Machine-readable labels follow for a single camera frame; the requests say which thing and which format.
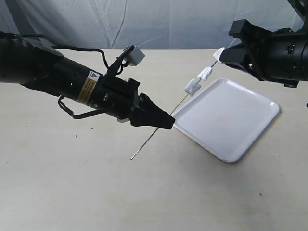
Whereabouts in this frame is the thin metal skewer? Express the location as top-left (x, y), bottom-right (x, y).
top-left (130, 61), bottom-right (217, 160)

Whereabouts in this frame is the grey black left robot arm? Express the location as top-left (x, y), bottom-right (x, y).
top-left (0, 32), bottom-right (175, 129)

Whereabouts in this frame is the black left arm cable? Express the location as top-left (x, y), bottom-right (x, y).
top-left (21, 35), bottom-right (126, 120)

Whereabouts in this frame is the white marshmallow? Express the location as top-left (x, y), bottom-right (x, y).
top-left (197, 66), bottom-right (213, 81)
top-left (213, 47), bottom-right (225, 64)
top-left (184, 78), bottom-right (201, 96)

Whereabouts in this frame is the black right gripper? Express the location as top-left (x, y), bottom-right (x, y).
top-left (220, 20), bottom-right (308, 88)

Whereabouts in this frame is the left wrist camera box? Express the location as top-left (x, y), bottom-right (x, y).
top-left (123, 45), bottom-right (145, 67)

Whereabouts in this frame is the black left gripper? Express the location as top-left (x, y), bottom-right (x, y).
top-left (90, 75), bottom-right (175, 129)

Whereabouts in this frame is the white plastic tray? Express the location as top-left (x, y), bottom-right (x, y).
top-left (172, 78), bottom-right (281, 163)

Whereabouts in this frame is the grey-blue backdrop curtain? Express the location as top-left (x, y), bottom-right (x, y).
top-left (0, 0), bottom-right (303, 49)

